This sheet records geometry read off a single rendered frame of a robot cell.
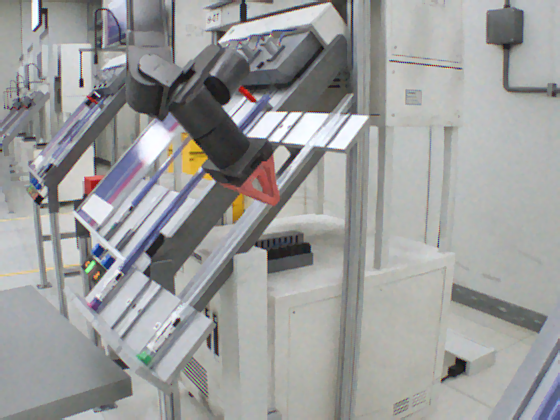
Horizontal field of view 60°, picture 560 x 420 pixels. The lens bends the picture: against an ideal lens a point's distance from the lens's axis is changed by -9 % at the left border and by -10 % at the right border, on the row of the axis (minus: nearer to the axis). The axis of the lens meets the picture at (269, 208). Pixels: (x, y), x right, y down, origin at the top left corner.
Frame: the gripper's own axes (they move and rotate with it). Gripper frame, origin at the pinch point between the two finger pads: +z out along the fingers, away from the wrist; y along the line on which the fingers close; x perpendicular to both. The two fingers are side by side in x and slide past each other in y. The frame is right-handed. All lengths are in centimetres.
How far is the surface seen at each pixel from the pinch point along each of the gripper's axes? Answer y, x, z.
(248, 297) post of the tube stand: 8.0, 11.1, 14.0
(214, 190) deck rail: 33.1, -3.8, 9.3
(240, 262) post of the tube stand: 8.0, 7.9, 8.4
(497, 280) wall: 72, -92, 182
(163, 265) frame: 29.5, 14.8, 9.6
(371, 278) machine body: 31, -18, 59
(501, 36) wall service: 74, -168, 88
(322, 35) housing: 34, -48, 4
